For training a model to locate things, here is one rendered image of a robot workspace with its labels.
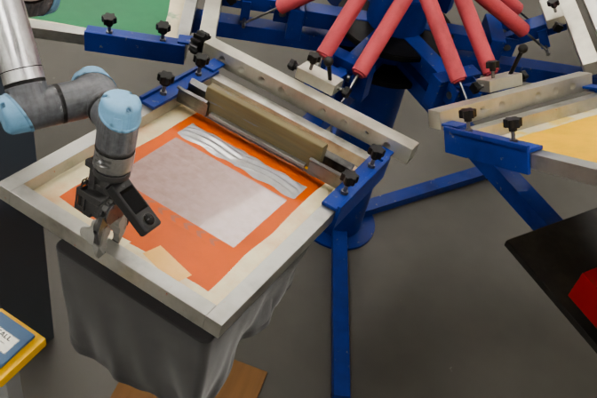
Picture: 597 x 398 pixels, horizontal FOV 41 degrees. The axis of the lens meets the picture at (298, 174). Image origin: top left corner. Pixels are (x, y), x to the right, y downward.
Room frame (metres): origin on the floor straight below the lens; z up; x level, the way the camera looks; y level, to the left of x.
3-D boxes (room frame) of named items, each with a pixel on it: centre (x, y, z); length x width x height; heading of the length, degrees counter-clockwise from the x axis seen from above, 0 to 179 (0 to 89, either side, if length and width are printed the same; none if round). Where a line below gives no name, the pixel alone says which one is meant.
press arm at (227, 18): (2.23, 0.41, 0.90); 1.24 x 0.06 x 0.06; 97
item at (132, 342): (1.07, 0.31, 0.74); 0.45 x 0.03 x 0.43; 67
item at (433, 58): (2.31, -0.20, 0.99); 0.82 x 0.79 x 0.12; 157
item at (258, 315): (1.21, 0.03, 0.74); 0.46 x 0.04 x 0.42; 157
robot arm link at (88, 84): (1.13, 0.42, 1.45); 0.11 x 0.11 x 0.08; 39
